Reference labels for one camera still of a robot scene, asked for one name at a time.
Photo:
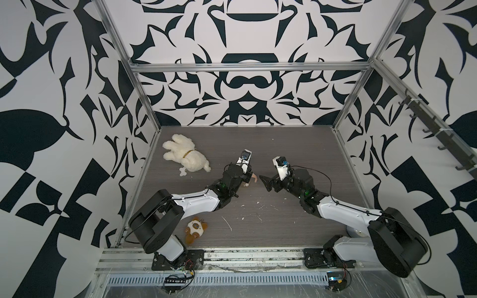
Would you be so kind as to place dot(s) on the right electronics board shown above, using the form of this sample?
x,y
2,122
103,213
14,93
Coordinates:
x,y
338,281

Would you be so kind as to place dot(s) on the electronics board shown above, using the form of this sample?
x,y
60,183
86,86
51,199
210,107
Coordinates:
x,y
174,283
338,281

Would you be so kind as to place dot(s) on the black wall hook rack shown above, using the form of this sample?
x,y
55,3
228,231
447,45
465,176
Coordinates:
x,y
435,126

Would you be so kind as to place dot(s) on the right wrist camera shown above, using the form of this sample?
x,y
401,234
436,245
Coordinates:
x,y
282,166

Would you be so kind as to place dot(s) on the white perforated cable duct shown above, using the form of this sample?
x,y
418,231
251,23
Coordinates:
x,y
226,279

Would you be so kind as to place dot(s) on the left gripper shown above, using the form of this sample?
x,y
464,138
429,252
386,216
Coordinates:
x,y
246,176

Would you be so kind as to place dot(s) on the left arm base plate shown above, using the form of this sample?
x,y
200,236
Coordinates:
x,y
189,259

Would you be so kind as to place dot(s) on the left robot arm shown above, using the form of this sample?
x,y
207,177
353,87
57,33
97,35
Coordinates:
x,y
154,223

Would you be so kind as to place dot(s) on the left electronics board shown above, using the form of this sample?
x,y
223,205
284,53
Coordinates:
x,y
174,283

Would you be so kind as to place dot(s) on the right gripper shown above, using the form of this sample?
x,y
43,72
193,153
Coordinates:
x,y
268,185

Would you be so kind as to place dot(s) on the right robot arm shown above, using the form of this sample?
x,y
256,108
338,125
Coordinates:
x,y
386,237

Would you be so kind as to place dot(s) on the white plush dog toy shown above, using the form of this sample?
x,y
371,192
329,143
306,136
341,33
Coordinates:
x,y
182,150

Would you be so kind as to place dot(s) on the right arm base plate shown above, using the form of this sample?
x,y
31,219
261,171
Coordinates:
x,y
320,258

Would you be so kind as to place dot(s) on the small brown white plush toy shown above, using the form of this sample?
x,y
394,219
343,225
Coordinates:
x,y
194,230

